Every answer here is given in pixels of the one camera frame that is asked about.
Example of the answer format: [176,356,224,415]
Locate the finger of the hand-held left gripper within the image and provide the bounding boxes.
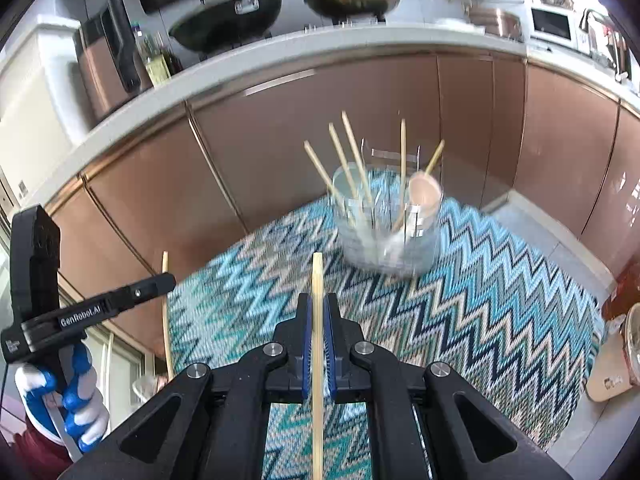
[112,273,177,310]

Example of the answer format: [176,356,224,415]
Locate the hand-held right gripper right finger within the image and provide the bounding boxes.
[322,292,573,480]

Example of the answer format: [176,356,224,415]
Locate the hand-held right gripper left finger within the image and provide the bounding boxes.
[57,292,316,480]

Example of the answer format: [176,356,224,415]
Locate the clear glass jar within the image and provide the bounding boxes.
[330,162,442,277]

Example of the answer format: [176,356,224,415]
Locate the pink spoon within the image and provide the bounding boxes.
[400,171,445,241]

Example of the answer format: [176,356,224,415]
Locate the person's left forearm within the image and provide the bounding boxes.
[9,410,72,480]

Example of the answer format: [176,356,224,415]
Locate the person's left hand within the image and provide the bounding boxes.
[15,344,112,454]

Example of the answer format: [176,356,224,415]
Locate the zigzag patterned tablecloth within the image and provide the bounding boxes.
[167,167,604,480]

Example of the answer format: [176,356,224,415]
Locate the copper base cabinets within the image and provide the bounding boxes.
[0,50,640,376]

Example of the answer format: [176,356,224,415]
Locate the copper knife holder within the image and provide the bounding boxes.
[74,0,152,122]

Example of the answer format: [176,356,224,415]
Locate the clear acrylic rack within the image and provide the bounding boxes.
[370,144,427,172]

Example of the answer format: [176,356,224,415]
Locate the dark sauce bottle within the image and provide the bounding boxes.
[160,35,184,76]

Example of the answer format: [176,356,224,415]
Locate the black wok with lid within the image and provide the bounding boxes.
[168,0,283,54]

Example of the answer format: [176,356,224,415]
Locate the beige trash bin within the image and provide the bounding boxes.
[622,302,640,389]

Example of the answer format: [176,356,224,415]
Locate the gas stove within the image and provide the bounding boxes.
[197,12,389,57]

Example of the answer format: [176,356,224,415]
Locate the white microwave oven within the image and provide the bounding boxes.
[530,5,581,44]

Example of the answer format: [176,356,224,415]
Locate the chrome kitchen faucet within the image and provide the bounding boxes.
[579,7,634,82]

